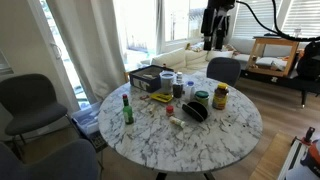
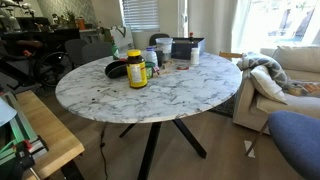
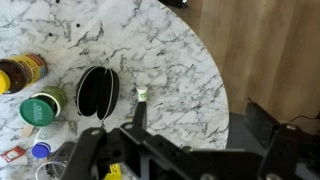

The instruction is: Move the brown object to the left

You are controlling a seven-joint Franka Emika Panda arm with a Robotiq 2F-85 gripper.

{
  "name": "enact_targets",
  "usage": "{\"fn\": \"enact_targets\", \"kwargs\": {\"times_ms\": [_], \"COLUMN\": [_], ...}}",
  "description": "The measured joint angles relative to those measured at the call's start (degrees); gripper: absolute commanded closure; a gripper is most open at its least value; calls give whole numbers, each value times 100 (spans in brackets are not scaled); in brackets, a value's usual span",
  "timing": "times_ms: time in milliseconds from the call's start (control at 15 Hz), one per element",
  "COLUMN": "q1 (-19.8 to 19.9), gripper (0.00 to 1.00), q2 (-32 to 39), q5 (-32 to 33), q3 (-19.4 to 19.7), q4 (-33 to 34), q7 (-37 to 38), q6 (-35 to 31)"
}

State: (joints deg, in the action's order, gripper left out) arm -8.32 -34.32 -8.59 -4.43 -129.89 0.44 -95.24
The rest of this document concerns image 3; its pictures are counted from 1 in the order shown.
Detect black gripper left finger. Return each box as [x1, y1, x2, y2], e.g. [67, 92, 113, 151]
[61, 128, 106, 180]

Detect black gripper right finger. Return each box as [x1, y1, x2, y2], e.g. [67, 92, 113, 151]
[258, 124, 302, 180]

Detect clear jar dark contents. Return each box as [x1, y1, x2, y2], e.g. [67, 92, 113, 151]
[34, 140, 77, 180]

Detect white bottle blue cap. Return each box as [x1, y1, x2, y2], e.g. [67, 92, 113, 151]
[31, 121, 69, 159]

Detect red sauce packet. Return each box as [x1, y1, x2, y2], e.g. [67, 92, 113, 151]
[1, 146, 26, 163]

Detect green lidded jar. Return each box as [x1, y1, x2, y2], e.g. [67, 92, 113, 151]
[19, 86, 67, 127]

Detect small white green tube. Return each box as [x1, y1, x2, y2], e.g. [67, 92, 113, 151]
[133, 86, 148, 129]

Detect black oval eyeglass case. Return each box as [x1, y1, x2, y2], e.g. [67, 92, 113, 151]
[75, 66, 120, 120]

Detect brown vitamin bottle yellow lid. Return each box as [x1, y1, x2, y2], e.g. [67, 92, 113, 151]
[0, 53, 48, 94]

